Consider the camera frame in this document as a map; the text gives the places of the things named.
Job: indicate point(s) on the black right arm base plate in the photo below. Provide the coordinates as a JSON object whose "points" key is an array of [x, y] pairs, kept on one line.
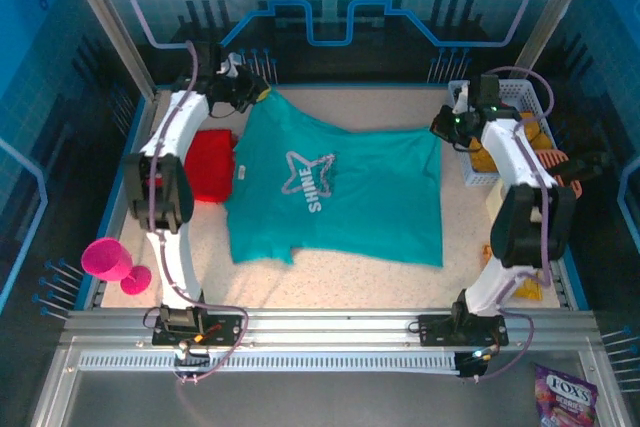
{"points": [[435, 331]]}

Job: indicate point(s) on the purple Fox's candy bag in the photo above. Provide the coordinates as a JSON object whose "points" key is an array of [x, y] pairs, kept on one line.
{"points": [[565, 397]]}

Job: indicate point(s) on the pink plastic goblet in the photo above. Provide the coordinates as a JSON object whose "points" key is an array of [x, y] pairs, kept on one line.
{"points": [[107, 259]]}

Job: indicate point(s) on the aluminium mounting rail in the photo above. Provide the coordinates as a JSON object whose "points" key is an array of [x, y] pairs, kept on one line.
{"points": [[330, 329]]}

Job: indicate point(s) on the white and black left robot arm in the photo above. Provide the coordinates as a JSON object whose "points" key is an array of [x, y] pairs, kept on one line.
{"points": [[187, 117]]}

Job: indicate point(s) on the yellow t-shirt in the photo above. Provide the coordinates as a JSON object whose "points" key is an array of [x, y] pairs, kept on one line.
{"points": [[482, 159]]}

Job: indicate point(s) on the red folded t-shirt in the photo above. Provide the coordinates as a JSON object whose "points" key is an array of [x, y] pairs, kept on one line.
{"points": [[210, 167]]}

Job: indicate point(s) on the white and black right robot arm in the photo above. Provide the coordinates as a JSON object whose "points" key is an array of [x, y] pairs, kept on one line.
{"points": [[510, 147]]}

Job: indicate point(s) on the teal t-shirt with star print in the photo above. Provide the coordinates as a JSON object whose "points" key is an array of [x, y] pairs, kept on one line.
{"points": [[350, 197]]}

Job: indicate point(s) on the aluminium frame post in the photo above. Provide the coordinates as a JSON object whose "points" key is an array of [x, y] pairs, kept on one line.
{"points": [[105, 22], [555, 7]]}

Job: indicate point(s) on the yellow snack bag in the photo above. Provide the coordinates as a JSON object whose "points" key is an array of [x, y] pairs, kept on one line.
{"points": [[530, 289]]}

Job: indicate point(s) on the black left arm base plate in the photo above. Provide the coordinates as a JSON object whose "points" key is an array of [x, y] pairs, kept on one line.
{"points": [[225, 329]]}

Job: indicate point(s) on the white plastic basket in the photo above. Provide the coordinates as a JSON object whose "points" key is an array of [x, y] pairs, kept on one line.
{"points": [[520, 89]]}

